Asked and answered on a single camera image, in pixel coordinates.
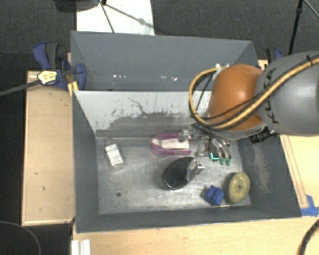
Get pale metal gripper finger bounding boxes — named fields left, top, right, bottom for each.
left=177, top=128, right=194, bottom=144
left=185, top=158, right=206, bottom=183

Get purple and white stapler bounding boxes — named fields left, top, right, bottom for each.
left=150, top=133, right=191, bottom=157

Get yellow-green round wheel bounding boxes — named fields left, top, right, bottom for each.
left=223, top=172, right=251, bottom=205

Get grey metal bin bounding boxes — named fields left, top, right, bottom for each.
left=70, top=30, right=303, bottom=233

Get small clear plastic box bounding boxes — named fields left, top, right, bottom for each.
left=104, top=143, right=124, bottom=167

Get blue plastic block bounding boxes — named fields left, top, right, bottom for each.
left=203, top=185, right=226, bottom=207

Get black round dish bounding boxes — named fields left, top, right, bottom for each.
left=162, top=157, right=200, bottom=191

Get pale wood board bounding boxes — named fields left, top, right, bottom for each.
left=21, top=70, right=77, bottom=227

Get black cylinder on white bracket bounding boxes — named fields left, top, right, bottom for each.
left=249, top=127, right=279, bottom=145

